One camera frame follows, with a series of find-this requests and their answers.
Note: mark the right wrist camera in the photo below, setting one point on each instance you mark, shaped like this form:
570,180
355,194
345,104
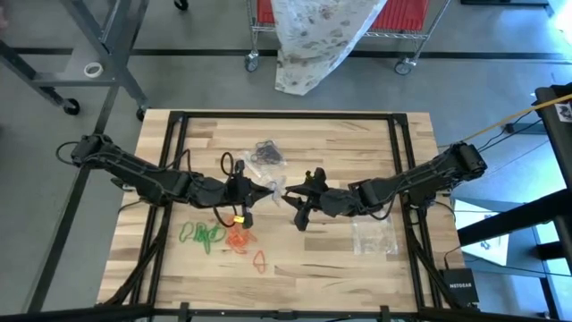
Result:
319,174

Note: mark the black rubber bands heap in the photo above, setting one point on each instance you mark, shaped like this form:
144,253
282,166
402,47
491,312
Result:
266,153

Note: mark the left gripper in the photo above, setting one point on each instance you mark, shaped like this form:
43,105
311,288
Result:
232,192

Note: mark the orange rubber bands heap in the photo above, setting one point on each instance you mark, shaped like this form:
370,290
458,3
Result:
239,239

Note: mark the white floral print cloth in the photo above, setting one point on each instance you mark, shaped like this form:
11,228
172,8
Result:
317,40

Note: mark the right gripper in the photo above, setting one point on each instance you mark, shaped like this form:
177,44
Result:
335,201

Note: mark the black metal beam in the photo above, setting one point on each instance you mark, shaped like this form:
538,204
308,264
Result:
514,219

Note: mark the black Netgear network switch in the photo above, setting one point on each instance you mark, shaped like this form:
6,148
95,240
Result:
459,286

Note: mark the white paper sheet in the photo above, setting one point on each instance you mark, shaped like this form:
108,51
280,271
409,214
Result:
491,250

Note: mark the grey cart caster wheel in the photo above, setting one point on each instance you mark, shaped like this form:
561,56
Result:
251,62
403,67

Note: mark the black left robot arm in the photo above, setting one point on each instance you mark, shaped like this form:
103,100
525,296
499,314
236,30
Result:
134,172

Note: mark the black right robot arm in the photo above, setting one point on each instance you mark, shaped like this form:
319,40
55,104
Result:
424,179

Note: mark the red plastic bin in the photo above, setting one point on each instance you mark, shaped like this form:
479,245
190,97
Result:
266,11
402,15

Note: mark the grey metal rolling stand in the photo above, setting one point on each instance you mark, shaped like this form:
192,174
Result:
111,44

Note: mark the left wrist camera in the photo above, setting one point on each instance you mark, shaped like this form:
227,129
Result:
240,167

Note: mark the white printed sticker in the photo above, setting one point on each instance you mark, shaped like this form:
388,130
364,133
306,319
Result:
564,112

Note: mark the black caster wheel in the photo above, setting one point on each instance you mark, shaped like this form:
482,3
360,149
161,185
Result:
71,106
181,4
140,114

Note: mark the black desk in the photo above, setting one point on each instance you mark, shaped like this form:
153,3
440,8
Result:
558,143

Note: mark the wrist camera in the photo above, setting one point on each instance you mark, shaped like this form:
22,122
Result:
319,174
240,167

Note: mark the white tape roll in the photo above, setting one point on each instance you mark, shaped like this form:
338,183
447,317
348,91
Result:
86,69

